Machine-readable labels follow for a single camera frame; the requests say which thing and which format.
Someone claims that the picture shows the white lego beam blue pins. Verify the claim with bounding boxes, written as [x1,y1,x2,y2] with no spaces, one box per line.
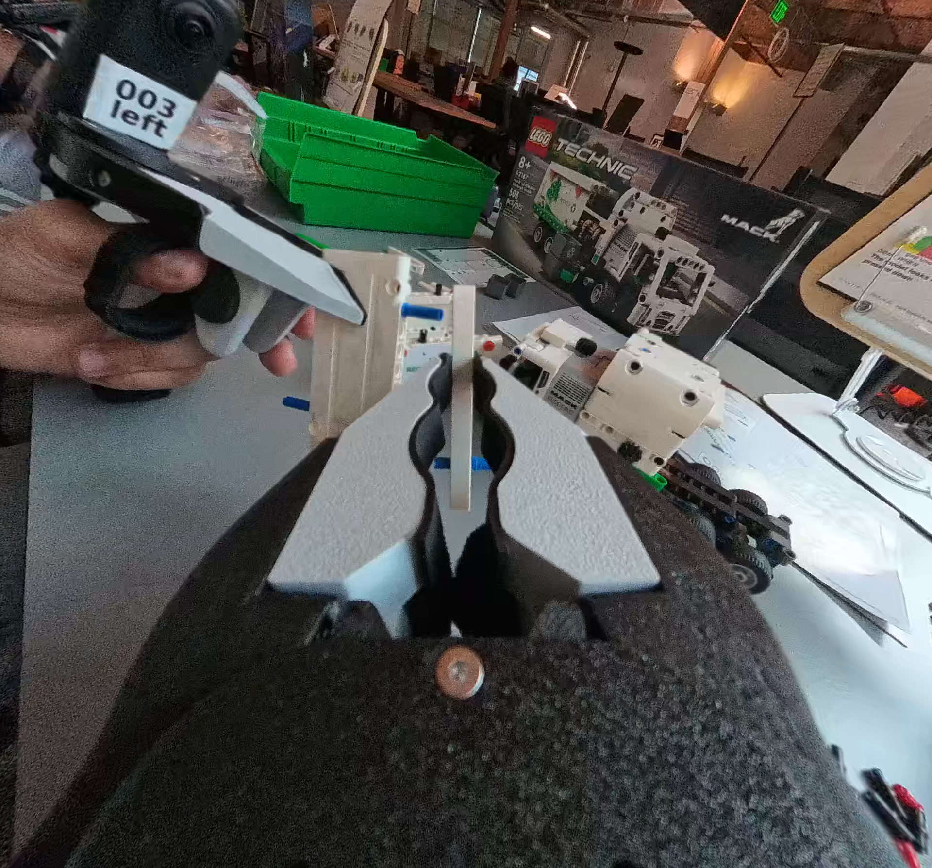
[434,285,490,512]

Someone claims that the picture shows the clear plastic bag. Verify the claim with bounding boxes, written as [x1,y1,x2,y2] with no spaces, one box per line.
[175,74,269,184]

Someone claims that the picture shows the person's left hand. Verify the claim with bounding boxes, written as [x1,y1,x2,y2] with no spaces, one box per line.
[0,198,317,392]

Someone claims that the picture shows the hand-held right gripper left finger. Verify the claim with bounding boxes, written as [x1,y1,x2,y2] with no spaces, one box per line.
[268,354,460,637]

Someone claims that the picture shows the lego set box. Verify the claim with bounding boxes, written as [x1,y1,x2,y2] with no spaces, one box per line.
[491,114,831,361]

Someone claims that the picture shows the white paper sheet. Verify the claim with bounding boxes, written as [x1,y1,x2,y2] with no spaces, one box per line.
[683,386,913,649]

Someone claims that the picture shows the wooden table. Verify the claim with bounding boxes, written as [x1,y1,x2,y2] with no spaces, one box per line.
[371,70,499,132]

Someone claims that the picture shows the green plastic bin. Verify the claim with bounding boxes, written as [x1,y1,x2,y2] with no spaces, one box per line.
[256,91,499,239]

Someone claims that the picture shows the white green lego truck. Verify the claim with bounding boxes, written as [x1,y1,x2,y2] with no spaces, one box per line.
[508,318,796,594]

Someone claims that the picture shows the wooden sign board on stand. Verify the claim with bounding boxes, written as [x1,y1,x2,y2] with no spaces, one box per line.
[761,169,932,516]

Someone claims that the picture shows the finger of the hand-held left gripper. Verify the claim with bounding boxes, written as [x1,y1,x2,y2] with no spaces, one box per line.
[195,192,368,328]

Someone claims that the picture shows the group of small red lego pieces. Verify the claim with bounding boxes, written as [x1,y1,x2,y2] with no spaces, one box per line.
[859,766,932,868]

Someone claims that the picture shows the white lego panel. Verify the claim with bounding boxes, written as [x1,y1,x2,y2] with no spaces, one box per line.
[281,248,445,447]

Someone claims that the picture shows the black floor lamp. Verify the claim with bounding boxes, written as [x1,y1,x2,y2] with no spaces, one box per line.
[603,40,643,113]

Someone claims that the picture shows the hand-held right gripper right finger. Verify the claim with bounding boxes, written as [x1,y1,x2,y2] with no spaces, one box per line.
[460,358,662,636]

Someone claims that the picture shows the white lego truck container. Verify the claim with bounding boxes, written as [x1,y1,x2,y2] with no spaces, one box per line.
[397,277,505,388]

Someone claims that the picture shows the sticker sheet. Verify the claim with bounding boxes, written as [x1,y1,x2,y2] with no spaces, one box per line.
[414,247,530,285]

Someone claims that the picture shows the white curved banner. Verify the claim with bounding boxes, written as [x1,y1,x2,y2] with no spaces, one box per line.
[324,0,438,117]

